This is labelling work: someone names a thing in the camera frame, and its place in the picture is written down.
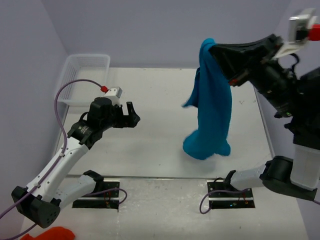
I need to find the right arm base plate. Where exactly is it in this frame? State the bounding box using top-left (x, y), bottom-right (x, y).
top-left (207, 178), bottom-right (256, 210)

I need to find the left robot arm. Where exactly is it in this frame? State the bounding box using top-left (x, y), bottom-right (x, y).
top-left (11, 97), bottom-right (141, 229)

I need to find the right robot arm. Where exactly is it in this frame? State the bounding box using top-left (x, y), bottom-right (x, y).
top-left (209, 34), bottom-right (320, 202)

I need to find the orange t shirt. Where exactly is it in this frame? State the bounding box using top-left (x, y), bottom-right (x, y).
top-left (21, 226), bottom-right (76, 240)

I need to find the white plastic basket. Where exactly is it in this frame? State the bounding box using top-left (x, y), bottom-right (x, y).
top-left (56, 53), bottom-right (111, 107)

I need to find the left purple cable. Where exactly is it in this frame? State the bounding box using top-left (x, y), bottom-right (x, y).
top-left (0, 78), bottom-right (128, 238)

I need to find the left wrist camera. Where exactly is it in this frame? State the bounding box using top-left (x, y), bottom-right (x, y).
top-left (100, 86), bottom-right (123, 106)

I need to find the blue t shirt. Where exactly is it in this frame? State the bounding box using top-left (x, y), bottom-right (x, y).
top-left (182, 38), bottom-right (232, 160)

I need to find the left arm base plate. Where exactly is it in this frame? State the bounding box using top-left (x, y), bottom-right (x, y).
top-left (72, 179), bottom-right (120, 210)

